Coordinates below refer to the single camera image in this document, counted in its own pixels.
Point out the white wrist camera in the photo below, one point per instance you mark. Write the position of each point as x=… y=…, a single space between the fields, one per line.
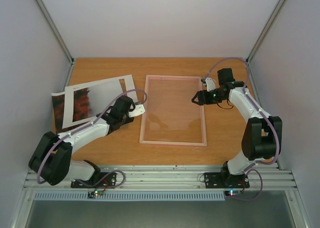
x=209 y=84
x=139 y=110

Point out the white mat board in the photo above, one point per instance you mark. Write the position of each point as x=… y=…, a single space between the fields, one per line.
x=69 y=91

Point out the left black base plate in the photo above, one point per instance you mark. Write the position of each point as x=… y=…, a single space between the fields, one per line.
x=110 y=179

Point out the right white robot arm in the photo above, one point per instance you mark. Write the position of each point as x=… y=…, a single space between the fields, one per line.
x=261 y=141

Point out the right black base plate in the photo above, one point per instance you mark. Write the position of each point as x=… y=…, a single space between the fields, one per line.
x=220 y=181

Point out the grey slotted cable duct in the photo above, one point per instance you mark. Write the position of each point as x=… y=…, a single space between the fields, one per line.
x=131 y=196

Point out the right controller board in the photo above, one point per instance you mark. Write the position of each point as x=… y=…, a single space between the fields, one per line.
x=232 y=193

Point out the right aluminium corner post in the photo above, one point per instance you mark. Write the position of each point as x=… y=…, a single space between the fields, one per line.
x=268 y=25

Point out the pink picture frame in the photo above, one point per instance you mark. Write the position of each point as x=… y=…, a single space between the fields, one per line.
x=143 y=128

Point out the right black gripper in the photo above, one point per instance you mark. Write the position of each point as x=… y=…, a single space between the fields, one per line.
x=203 y=97

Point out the left controller board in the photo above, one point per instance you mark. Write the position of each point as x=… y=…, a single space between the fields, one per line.
x=96 y=194

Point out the red forest photo print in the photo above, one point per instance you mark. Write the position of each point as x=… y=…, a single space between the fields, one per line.
x=87 y=102

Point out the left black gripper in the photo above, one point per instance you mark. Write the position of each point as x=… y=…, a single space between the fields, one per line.
x=132 y=120

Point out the left aluminium corner post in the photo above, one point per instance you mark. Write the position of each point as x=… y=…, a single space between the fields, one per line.
x=54 y=29

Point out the aluminium rail base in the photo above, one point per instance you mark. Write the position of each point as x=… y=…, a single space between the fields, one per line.
x=190 y=177

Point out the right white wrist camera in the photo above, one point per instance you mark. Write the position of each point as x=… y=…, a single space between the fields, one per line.
x=209 y=84

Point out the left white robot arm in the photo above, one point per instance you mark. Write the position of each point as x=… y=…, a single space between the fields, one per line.
x=52 y=158

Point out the aluminium corner post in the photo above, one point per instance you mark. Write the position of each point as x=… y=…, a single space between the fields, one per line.
x=268 y=25
x=54 y=29

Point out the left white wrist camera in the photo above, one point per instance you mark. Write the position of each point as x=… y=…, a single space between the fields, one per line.
x=139 y=110

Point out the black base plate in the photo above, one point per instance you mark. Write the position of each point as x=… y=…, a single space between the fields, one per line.
x=220 y=181
x=110 y=179

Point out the controller board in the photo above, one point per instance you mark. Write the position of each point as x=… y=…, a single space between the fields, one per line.
x=232 y=193
x=96 y=194

